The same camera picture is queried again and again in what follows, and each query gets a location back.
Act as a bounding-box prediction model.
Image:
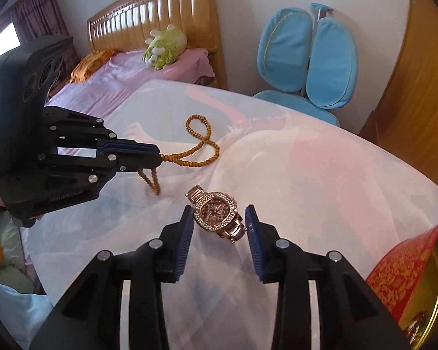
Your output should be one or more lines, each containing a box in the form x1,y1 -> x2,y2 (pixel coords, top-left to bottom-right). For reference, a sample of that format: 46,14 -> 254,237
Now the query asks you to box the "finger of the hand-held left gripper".
40,153 -> 165,190
42,106 -> 160,155

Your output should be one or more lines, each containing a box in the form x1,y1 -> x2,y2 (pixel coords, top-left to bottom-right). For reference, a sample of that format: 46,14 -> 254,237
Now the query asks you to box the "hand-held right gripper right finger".
244,206 -> 411,350

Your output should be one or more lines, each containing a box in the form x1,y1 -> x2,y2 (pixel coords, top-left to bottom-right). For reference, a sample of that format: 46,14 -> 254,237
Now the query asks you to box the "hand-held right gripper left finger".
29,205 -> 196,350

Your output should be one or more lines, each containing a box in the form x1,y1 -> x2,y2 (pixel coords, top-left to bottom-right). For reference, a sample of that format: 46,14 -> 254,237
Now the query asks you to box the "rose gold wristwatch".
185,185 -> 248,240

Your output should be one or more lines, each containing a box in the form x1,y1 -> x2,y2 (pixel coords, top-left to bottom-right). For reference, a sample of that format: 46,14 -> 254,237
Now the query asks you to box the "tan wooden bead necklace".
137,115 -> 220,195

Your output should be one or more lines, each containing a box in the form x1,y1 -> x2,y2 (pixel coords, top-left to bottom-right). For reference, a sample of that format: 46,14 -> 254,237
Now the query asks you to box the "red and gold round tin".
365,216 -> 438,350

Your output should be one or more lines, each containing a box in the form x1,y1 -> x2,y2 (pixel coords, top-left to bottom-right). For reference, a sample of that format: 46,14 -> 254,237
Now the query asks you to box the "dark red bead bracelet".
405,311 -> 429,340

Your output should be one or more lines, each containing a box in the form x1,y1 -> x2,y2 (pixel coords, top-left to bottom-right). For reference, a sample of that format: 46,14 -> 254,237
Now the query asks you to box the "dark red curtain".
10,0 -> 64,46

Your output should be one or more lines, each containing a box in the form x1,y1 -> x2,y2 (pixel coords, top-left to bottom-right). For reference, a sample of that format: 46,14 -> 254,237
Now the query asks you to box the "pink bed sheet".
46,47 -> 214,119

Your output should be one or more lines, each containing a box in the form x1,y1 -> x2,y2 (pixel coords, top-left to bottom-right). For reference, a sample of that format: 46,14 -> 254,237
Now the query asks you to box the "orange cloth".
70,49 -> 115,83

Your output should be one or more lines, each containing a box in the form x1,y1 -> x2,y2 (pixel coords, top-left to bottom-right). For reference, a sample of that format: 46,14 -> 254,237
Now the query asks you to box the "white tablecloth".
20,79 -> 438,350

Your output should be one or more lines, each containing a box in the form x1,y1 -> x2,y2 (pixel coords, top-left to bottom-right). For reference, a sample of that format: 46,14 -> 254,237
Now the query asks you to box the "green plush toy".
143,24 -> 188,71

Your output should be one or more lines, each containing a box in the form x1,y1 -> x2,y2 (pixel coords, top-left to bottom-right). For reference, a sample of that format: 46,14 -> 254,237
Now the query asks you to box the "wooden bed headboard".
87,0 -> 229,90

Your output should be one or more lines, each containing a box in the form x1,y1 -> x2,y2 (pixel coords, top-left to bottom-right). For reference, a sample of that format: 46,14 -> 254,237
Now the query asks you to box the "pale green pillow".
0,224 -> 42,294

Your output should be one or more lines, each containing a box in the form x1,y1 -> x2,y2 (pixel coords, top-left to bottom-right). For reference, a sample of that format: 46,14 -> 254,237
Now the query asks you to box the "light blue chair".
252,3 -> 359,127

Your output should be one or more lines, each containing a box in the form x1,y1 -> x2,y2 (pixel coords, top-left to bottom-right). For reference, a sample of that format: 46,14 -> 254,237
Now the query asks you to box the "light blue cloth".
0,276 -> 55,350

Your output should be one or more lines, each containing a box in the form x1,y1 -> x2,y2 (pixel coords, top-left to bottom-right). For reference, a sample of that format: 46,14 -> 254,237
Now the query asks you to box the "wooden wardrobe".
359,0 -> 438,190

